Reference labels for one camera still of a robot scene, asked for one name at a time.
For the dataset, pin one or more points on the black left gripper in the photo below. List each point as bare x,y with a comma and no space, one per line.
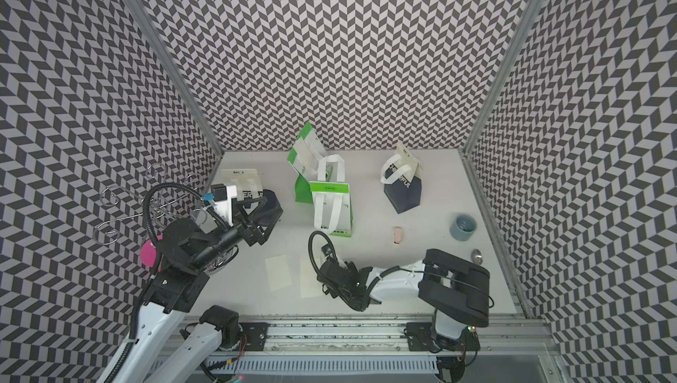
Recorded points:
256,233

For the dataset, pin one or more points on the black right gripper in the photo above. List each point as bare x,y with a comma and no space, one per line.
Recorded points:
334,294

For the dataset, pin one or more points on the green white bag front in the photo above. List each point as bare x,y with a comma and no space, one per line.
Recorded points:
304,157

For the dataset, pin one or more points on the green white bag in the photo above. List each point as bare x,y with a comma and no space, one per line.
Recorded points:
333,212
304,157

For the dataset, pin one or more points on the small pink stapler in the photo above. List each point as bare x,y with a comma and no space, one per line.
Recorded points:
398,235

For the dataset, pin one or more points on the navy cream cheerful bag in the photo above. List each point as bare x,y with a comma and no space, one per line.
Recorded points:
247,182
401,178

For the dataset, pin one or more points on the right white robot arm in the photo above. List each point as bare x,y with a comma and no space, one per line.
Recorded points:
457,290

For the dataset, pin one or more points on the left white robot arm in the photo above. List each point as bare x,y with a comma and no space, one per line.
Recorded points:
185,259

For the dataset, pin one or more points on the cream receipt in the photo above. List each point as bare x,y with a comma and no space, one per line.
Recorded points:
278,272
310,287

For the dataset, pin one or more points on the cream receipt far left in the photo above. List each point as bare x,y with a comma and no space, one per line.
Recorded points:
278,272

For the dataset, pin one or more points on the pink plastic cup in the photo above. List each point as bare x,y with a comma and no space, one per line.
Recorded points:
148,254

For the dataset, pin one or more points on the grey blue cup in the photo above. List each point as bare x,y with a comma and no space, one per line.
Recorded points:
463,227

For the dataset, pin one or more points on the metal spoon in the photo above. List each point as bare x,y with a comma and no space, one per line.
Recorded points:
476,257

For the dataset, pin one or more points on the white vented cable duct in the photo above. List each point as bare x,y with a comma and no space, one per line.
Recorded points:
329,365

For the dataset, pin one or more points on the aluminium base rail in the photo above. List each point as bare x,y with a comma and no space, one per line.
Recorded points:
384,335

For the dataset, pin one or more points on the aluminium corner post left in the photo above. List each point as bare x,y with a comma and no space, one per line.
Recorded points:
156,43

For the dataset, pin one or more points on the aluminium corner post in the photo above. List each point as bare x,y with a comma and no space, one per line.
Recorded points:
525,25
156,43

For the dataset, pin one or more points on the aluminium corner post right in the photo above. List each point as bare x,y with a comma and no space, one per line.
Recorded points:
525,25

